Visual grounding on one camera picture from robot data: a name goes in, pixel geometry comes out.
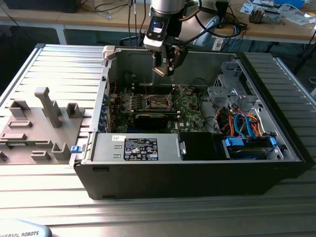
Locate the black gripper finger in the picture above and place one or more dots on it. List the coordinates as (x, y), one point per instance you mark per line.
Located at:
(158, 59)
(176, 58)

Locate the CPU with silver top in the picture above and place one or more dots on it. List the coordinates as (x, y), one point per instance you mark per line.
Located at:
(160, 70)

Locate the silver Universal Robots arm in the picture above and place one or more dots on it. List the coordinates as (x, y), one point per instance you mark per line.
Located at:
(168, 6)

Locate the CPU socket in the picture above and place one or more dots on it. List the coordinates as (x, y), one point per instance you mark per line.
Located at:
(158, 103)

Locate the CPU cooler with fins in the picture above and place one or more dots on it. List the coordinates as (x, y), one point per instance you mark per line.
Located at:
(256, 16)

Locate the round coin battery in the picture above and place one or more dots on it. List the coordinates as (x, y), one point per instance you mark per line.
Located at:
(189, 91)

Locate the white adapter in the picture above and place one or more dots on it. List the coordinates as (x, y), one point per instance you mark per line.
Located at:
(218, 44)

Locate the beige case latch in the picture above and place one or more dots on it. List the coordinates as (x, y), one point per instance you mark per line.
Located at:
(108, 52)

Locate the grey metal drive cage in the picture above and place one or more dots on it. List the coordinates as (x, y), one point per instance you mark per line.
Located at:
(219, 92)

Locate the green motherboard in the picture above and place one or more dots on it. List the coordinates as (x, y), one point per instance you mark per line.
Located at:
(191, 112)

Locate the black graphics card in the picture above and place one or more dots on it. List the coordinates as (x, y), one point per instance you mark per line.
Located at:
(150, 121)

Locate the wooden desk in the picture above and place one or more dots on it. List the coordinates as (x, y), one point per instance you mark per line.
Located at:
(74, 18)
(271, 32)

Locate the grey metal device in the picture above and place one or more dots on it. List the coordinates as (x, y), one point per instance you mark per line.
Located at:
(272, 17)

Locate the grey power supply unit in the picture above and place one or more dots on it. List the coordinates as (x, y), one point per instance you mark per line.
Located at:
(108, 148)

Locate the hard disk in blue carrier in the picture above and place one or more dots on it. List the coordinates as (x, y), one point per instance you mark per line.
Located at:
(234, 143)

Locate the blue box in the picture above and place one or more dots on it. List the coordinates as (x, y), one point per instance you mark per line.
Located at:
(288, 3)

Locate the blue case latch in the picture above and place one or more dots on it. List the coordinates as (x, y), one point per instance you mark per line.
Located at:
(76, 149)

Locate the black PC case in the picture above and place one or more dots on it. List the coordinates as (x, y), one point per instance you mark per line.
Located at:
(172, 180)

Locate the black box on desk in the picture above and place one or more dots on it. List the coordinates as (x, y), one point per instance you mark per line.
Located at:
(37, 6)

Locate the grey parts rack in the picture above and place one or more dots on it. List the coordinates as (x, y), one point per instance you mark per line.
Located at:
(32, 138)

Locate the pale blue teach pendant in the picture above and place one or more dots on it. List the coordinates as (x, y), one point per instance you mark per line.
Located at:
(22, 228)

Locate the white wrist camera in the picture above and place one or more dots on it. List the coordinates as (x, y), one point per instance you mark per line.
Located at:
(154, 39)

